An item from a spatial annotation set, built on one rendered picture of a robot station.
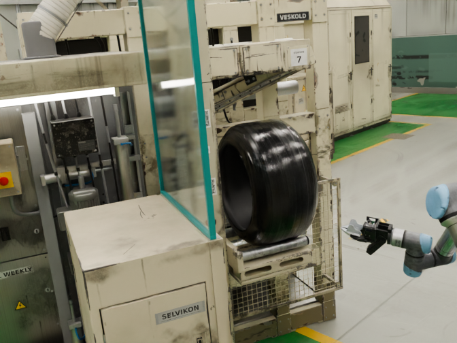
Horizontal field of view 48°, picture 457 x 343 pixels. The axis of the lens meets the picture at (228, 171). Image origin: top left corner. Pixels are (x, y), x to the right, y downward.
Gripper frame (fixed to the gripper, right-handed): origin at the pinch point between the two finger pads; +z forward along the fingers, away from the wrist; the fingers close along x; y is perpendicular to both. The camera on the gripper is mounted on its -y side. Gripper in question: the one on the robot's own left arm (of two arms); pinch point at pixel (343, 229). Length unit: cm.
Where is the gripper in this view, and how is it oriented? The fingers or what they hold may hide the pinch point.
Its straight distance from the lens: 225.6
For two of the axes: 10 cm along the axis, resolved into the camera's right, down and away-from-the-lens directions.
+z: -8.9, -1.7, 4.1
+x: -4.3, 5.7, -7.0
